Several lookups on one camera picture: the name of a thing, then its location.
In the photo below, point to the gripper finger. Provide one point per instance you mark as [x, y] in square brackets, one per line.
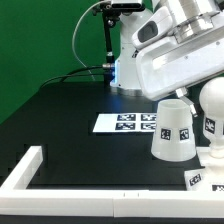
[182, 95]

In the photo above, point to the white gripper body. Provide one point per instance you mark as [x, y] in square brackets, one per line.
[179, 46]

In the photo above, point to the white light bulb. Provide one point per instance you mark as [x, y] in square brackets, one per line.
[212, 102]

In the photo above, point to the white lamp shade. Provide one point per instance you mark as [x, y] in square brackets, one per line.
[173, 139]

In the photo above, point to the white lamp base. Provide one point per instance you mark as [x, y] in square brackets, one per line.
[210, 177]

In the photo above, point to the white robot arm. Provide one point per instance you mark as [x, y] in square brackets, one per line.
[126, 78]

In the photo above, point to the white marker sheet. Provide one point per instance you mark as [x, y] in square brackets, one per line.
[125, 122]

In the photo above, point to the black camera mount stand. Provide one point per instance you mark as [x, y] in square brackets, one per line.
[111, 11]

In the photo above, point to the white frame wall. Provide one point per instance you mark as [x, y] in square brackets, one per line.
[16, 198]

